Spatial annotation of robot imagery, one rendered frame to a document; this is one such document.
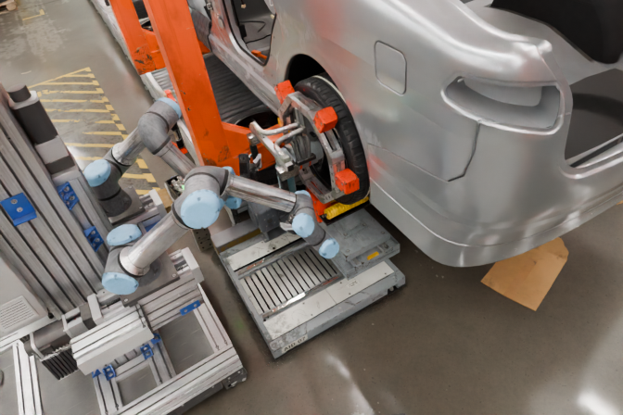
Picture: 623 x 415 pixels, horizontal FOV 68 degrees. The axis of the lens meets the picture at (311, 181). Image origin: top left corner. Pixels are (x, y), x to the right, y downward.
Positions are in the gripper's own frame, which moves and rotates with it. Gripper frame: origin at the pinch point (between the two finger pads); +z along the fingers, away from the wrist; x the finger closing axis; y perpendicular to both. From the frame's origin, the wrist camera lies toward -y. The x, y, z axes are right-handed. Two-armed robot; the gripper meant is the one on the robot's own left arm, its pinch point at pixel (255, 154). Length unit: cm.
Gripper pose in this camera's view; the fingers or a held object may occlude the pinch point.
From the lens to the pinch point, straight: 234.6
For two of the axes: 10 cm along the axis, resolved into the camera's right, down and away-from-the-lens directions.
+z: 2.3, -6.4, 7.3
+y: 1.9, 7.7, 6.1
